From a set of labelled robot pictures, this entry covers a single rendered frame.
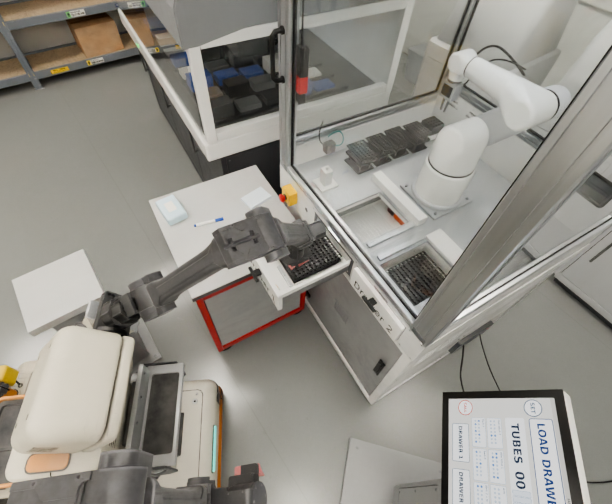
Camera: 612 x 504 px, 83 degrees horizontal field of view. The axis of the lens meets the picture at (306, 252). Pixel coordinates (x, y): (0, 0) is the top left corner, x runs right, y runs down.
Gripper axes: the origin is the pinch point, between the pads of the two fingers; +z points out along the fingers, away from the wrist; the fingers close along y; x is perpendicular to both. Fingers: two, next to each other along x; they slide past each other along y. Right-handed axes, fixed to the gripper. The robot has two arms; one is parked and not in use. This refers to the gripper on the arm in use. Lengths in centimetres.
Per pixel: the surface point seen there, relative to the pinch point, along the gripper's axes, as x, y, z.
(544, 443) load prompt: 80, -22, -23
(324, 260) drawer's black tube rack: 0.0, -13.6, 6.0
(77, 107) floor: -310, 73, 110
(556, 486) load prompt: 86, -17, -25
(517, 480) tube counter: 83, -14, -19
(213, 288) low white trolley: -15.7, 29.0, 20.4
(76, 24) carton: -386, 44, 72
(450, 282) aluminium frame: 39, -24, -33
